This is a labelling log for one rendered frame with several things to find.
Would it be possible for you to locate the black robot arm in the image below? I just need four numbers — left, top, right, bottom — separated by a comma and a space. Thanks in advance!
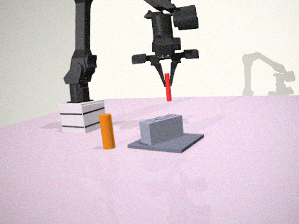
63, 0, 199, 103

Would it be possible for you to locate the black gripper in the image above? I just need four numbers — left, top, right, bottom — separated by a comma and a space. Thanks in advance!
131, 32, 199, 87

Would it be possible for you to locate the orange cylinder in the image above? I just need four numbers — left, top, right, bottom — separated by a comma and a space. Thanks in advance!
99, 114, 116, 149

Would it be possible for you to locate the red peg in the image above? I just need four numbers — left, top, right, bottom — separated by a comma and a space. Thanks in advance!
164, 73, 172, 102

